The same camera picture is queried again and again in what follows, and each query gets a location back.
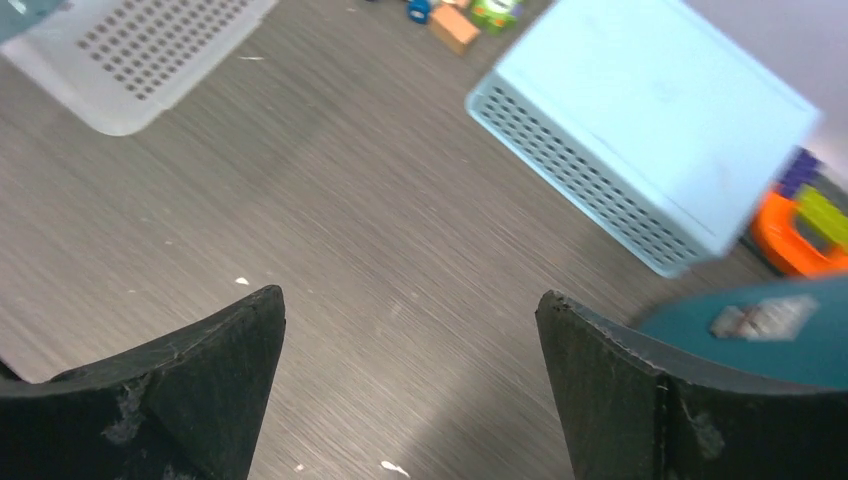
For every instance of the white perforated plastic basket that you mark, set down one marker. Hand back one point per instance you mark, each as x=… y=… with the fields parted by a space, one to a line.
x=117 y=65

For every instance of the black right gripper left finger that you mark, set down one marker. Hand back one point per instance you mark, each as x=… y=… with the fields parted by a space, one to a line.
x=186 y=405

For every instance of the orange purple toy blocks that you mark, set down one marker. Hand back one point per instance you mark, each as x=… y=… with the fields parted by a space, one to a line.
x=801 y=226

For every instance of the teal round bucket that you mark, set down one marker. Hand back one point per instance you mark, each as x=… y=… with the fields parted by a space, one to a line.
x=790 y=330

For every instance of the light blue perforated basket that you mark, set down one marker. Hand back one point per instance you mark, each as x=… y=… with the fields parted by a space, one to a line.
x=649 y=119

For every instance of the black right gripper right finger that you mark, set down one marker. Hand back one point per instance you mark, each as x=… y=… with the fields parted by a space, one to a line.
x=633 y=407

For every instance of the tan wooden toy block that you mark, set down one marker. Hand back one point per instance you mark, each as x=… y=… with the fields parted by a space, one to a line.
x=448 y=24

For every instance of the green monster toy block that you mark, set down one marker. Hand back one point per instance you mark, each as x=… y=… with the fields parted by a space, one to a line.
x=494 y=16

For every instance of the teal transparent plastic tub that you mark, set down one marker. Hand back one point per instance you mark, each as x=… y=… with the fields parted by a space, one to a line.
x=18 y=16

